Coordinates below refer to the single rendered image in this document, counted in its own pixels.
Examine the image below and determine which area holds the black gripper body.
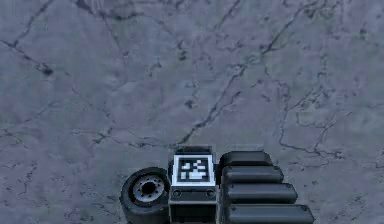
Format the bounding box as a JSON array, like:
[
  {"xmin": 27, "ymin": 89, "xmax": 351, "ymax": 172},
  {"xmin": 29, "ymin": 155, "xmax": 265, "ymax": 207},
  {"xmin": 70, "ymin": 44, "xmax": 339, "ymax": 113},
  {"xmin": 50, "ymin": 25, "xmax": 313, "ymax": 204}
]
[{"xmin": 119, "ymin": 166, "xmax": 172, "ymax": 224}]

